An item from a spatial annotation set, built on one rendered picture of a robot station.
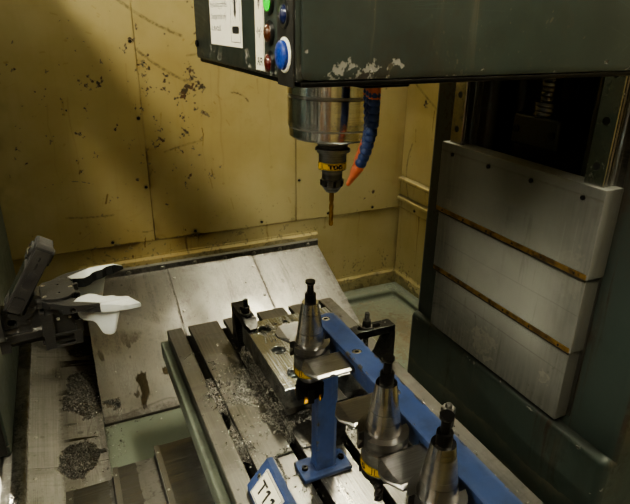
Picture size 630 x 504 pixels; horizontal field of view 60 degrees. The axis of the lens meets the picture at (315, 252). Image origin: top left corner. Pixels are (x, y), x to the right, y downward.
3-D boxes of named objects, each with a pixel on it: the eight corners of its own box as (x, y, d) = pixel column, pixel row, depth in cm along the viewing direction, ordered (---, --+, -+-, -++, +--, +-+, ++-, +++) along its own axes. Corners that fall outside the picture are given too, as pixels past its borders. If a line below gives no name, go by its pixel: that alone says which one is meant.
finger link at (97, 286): (113, 288, 97) (70, 310, 89) (108, 257, 95) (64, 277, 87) (126, 291, 96) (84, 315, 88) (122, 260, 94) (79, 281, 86)
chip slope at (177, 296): (111, 468, 141) (96, 384, 131) (91, 340, 197) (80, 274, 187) (404, 384, 176) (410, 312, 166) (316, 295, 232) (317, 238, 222)
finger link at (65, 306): (111, 303, 83) (58, 299, 84) (110, 293, 82) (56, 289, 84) (96, 319, 79) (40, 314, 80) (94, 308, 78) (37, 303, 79)
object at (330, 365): (310, 384, 78) (310, 379, 78) (296, 364, 83) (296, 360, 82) (354, 372, 81) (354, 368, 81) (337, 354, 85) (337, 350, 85)
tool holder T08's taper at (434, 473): (467, 501, 57) (475, 450, 54) (432, 515, 55) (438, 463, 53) (442, 472, 61) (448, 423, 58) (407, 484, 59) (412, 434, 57)
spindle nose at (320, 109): (391, 143, 92) (396, 67, 87) (296, 146, 88) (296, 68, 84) (363, 126, 106) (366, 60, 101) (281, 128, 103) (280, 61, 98)
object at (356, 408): (346, 433, 69) (346, 428, 69) (328, 408, 73) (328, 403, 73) (394, 418, 72) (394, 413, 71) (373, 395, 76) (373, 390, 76)
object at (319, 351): (336, 359, 85) (336, 345, 84) (300, 369, 83) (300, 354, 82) (317, 339, 91) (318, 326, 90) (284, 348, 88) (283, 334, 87)
